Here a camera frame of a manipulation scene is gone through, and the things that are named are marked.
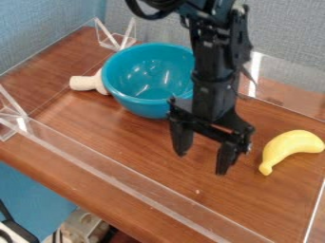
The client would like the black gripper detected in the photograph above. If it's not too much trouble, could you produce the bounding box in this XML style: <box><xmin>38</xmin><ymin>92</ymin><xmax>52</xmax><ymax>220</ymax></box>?
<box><xmin>167</xmin><ymin>97</ymin><xmax>255</xmax><ymax>175</ymax></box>

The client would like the blue bowl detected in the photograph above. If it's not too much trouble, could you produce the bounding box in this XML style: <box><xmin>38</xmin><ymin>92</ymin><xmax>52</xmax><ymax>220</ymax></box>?
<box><xmin>101</xmin><ymin>43</ymin><xmax>193</xmax><ymax>119</ymax></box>

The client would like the white and red toy mushroom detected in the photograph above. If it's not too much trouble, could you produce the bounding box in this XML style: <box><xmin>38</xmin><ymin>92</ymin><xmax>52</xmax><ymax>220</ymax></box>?
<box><xmin>69</xmin><ymin>70</ymin><xmax>109</xmax><ymax>95</ymax></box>

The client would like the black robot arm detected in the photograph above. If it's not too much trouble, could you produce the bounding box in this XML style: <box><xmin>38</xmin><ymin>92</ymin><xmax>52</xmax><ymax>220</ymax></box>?
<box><xmin>125</xmin><ymin>0</ymin><xmax>254</xmax><ymax>175</ymax></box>

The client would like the yellow toy banana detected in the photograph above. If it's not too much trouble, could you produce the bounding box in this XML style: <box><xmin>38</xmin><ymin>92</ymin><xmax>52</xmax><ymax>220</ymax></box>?
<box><xmin>259</xmin><ymin>130</ymin><xmax>325</xmax><ymax>176</ymax></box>

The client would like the clear acrylic back barrier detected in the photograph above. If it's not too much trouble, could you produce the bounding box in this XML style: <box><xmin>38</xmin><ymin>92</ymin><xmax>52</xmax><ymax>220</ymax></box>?
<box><xmin>239</xmin><ymin>51</ymin><xmax>325</xmax><ymax>122</ymax></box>

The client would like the clear acrylic barrier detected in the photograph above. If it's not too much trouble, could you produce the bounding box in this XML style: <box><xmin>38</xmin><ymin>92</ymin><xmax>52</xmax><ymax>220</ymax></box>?
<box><xmin>0</xmin><ymin>118</ymin><xmax>272</xmax><ymax>243</ymax></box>
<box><xmin>239</xmin><ymin>51</ymin><xmax>325</xmax><ymax>122</ymax></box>

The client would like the white block under table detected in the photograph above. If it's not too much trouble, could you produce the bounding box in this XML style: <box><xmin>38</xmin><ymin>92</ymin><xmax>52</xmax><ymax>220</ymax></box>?
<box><xmin>50</xmin><ymin>208</ymin><xmax>109</xmax><ymax>243</ymax></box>

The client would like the clear acrylic front barrier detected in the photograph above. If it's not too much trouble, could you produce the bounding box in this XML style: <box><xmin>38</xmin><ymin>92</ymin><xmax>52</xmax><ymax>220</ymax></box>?
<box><xmin>0</xmin><ymin>118</ymin><xmax>272</xmax><ymax>243</ymax></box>

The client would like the clear acrylic corner bracket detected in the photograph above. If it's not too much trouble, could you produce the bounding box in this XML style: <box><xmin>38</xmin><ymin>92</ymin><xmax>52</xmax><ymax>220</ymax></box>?
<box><xmin>93</xmin><ymin>18</ymin><xmax>137</xmax><ymax>52</ymax></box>

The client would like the clear acrylic left bracket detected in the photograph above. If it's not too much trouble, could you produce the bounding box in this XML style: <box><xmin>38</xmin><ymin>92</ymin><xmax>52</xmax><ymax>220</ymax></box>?
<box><xmin>0</xmin><ymin>85</ymin><xmax>29</xmax><ymax>141</ymax></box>

